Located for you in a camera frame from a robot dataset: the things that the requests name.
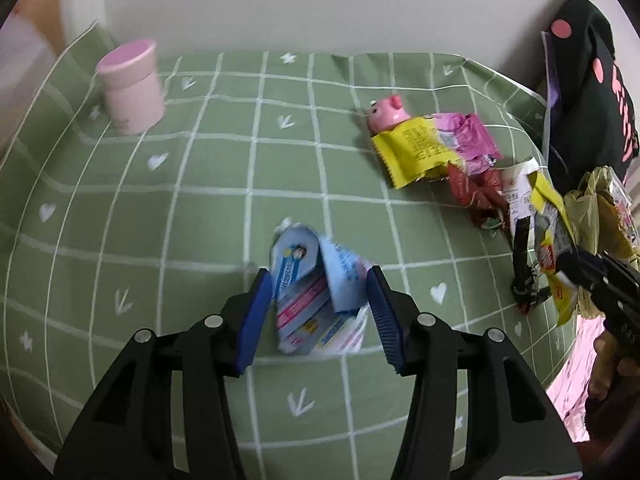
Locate yellow pink snack wrapper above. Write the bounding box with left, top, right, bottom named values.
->
left=372, top=113, right=503, bottom=190

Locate right hand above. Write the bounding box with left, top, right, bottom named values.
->
left=588, top=330, right=639, bottom=401

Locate yellow lined trash bin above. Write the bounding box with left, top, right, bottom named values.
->
left=564, top=164, right=640, bottom=319

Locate blue white snack wrapper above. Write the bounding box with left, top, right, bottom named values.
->
left=271, top=220, right=371, bottom=356

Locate green grid tablecloth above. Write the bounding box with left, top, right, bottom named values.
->
left=1, top=26, right=575, bottom=452

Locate pink cylindrical cup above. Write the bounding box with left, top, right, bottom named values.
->
left=96, top=39, right=165, bottom=136

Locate red snack wrapper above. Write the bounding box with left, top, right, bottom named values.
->
left=447, top=164, right=510, bottom=230

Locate pink floral bedsheet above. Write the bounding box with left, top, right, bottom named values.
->
left=547, top=316, right=604, bottom=442

